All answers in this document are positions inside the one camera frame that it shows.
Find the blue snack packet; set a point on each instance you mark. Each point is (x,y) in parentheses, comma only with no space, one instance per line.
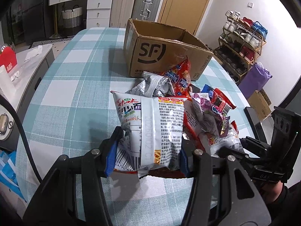
(207,89)

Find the blue white packaging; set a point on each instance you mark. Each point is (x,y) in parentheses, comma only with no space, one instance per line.
(8,172)

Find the cardboard box on floor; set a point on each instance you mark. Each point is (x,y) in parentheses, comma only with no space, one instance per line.
(260,105)

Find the grey side cabinet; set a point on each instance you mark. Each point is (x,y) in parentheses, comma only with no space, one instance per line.
(31,72)

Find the red gift box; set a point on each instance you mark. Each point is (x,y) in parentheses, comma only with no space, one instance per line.
(8,58)

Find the purple candy bag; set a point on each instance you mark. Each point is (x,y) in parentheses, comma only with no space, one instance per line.
(210,118)

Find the shoe rack with shoes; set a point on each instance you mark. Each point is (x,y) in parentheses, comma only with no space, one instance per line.
(240,44)

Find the SF cardboard box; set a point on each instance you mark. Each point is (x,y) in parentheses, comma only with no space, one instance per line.
(154,47)

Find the red cartoon snack bag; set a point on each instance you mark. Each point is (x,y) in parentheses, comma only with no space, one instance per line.
(179,76)

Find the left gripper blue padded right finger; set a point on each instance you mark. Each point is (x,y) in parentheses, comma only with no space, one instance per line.
(184,156)

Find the silver aluminium suitcase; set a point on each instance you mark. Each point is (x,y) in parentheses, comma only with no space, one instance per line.
(145,10)

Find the wooden door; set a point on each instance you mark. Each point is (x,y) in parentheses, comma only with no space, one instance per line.
(186,14)

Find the white noodle snack bag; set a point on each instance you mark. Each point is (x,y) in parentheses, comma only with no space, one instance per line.
(152,128)

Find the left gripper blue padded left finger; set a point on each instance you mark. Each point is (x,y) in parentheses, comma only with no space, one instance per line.
(111,150)

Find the right hand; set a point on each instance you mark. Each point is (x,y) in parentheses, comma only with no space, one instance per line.
(270,192)

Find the earbuds case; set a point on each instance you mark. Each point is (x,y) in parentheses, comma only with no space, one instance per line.
(5,124)

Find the dotted rug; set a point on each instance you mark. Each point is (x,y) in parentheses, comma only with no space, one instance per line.
(57,44)

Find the beige suitcase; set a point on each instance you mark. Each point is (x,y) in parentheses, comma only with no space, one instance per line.
(121,12)

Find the black phone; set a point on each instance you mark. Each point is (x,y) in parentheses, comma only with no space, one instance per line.
(255,124)

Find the small red dark packet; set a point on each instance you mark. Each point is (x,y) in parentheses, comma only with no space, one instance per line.
(219,99)

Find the woven laundry basket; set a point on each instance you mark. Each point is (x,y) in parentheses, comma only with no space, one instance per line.
(72,20)

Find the white drawer desk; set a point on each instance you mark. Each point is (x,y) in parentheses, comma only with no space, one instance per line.
(98,12)

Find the red and silver snack bag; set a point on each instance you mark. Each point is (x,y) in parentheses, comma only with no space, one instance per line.
(205,140)

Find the checkered teal tablecloth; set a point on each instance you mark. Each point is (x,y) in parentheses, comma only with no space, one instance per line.
(73,111)

